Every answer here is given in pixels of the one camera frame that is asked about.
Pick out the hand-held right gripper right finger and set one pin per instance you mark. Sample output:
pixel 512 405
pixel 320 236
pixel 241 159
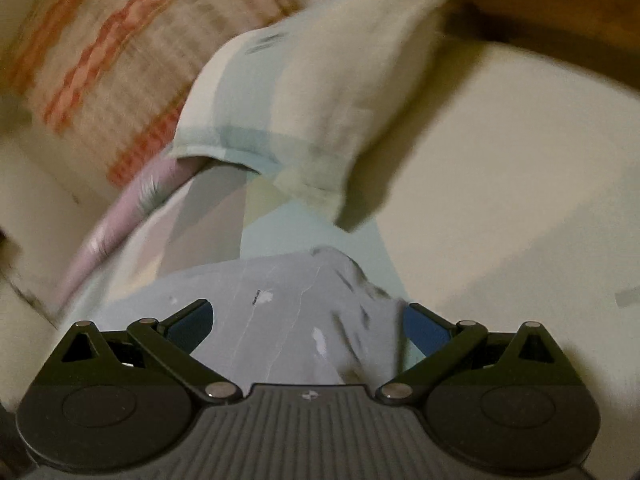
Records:
pixel 425 332

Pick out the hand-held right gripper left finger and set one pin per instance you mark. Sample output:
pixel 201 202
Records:
pixel 192 327

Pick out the grey striped pants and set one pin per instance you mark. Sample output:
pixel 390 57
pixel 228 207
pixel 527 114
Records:
pixel 280 320

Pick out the pink floral quilt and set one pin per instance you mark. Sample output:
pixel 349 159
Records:
pixel 125 210

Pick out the patchwork bed sheet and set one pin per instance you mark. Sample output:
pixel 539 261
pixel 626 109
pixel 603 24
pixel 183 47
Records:
pixel 500 170

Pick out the checked pillow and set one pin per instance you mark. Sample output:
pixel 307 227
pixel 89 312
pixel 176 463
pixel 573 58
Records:
pixel 320 90

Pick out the patterned curtain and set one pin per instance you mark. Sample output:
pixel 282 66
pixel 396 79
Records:
pixel 125 40

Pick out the wooden bed headboard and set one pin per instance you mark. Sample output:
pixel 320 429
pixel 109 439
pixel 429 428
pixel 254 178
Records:
pixel 540 5

